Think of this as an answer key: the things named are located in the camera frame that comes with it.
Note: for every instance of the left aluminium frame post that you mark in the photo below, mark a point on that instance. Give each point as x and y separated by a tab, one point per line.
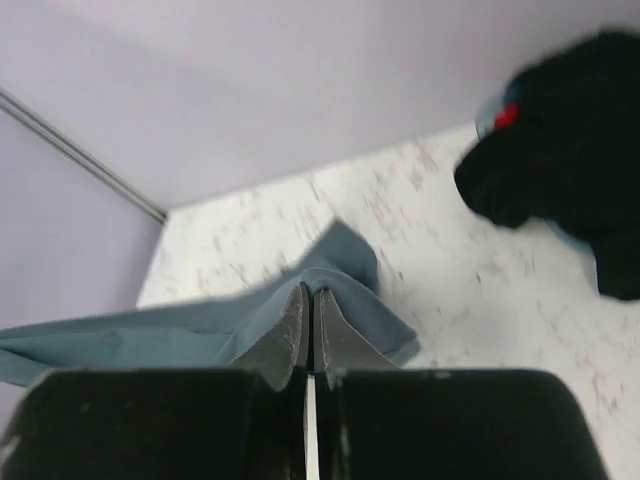
37	125

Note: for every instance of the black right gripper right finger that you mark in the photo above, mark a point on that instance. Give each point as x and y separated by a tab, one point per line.
376	421

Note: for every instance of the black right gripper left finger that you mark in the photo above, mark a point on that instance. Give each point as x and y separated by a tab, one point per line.
242	421

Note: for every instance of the grey-blue t shirt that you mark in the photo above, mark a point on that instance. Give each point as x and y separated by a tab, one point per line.
214	332

